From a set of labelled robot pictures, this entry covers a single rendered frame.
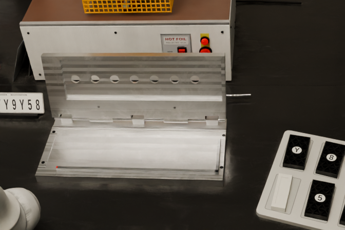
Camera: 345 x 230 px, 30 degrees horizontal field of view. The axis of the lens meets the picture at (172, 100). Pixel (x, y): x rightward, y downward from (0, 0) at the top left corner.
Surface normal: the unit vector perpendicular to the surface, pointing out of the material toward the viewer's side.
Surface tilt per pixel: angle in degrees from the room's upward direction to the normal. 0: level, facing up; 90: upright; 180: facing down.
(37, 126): 0
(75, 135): 0
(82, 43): 90
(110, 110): 79
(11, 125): 0
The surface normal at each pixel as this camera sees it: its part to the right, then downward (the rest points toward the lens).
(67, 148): -0.08, -0.75
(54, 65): -0.12, 0.51
